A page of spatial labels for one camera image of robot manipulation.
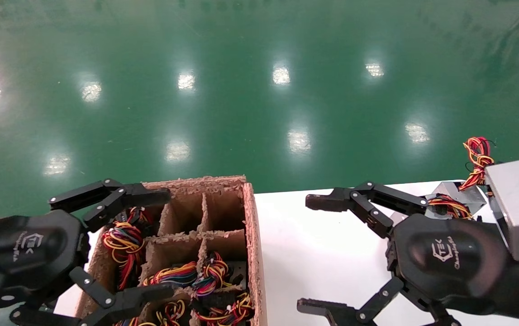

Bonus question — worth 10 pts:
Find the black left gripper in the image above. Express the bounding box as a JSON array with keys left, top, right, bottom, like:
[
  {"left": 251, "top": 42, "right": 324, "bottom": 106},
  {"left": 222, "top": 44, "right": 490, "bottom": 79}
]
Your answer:
[{"left": 0, "top": 179, "right": 175, "bottom": 326}]

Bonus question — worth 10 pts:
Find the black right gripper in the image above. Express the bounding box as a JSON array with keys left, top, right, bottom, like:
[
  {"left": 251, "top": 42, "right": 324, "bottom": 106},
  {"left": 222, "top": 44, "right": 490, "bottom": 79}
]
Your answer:
[{"left": 297, "top": 182, "right": 519, "bottom": 326}]

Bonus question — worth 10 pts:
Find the brown cardboard divider box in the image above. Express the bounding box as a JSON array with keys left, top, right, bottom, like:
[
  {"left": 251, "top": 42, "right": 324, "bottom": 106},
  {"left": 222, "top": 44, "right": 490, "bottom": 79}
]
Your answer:
[{"left": 76, "top": 176, "right": 268, "bottom": 326}]

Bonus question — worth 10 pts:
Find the silver power supply lying flat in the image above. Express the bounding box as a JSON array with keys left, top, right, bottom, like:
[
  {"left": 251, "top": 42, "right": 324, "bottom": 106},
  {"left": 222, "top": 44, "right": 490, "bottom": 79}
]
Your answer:
[{"left": 424, "top": 194, "right": 484, "bottom": 222}]

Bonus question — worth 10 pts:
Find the power supply with wire bundle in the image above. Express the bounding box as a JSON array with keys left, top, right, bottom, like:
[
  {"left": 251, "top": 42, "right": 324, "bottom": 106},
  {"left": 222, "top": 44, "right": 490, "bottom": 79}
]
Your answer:
[
  {"left": 101, "top": 207, "right": 156, "bottom": 291},
  {"left": 190, "top": 251, "right": 247, "bottom": 297},
  {"left": 190, "top": 292, "right": 255, "bottom": 326},
  {"left": 139, "top": 299, "right": 187, "bottom": 326}
]

